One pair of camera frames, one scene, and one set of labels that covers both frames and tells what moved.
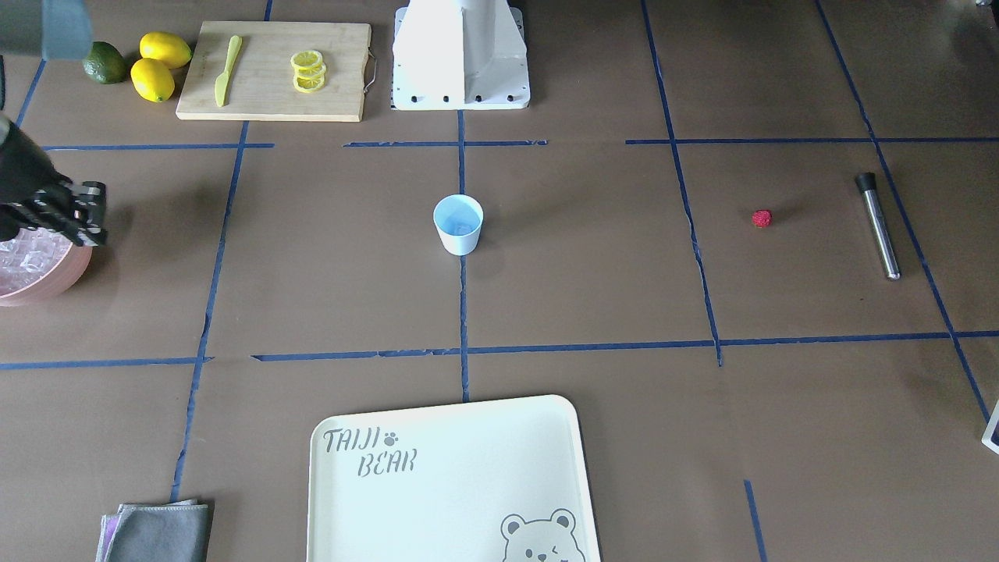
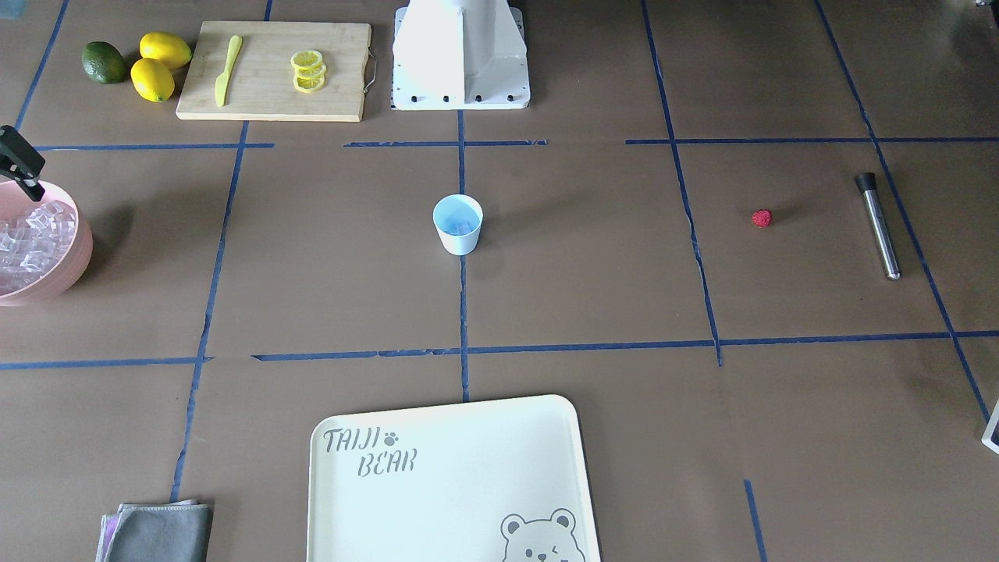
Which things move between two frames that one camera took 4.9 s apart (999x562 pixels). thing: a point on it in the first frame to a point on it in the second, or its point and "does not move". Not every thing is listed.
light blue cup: x=459 y=218 does not move
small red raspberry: x=761 y=218 does not move
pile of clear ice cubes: x=28 y=255 does not move
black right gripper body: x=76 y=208 to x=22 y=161
